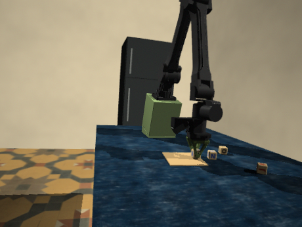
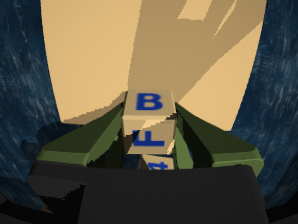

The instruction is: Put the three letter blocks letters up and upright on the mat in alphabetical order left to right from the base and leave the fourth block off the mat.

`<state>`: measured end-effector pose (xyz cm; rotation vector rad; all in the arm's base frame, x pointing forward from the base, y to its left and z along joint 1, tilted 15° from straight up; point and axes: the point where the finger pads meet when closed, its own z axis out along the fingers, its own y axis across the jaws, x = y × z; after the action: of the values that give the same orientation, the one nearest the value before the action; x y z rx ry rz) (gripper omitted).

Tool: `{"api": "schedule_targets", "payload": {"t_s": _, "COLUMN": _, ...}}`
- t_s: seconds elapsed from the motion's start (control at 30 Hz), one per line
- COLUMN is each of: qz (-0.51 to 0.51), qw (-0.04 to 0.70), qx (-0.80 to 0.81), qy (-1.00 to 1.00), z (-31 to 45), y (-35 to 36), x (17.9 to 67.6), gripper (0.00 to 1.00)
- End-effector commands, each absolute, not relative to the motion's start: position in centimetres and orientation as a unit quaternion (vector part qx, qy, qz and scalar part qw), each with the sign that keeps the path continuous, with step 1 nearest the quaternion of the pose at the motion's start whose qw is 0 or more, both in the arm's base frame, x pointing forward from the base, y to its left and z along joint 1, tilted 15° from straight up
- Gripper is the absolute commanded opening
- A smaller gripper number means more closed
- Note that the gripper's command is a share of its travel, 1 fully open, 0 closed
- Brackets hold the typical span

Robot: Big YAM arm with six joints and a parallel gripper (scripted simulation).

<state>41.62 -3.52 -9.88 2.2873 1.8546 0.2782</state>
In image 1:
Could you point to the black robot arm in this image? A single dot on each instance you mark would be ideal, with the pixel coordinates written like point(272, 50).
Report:
point(170, 73)

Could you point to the beige mat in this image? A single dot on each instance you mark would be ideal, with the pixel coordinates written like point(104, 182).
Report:
point(183, 159)

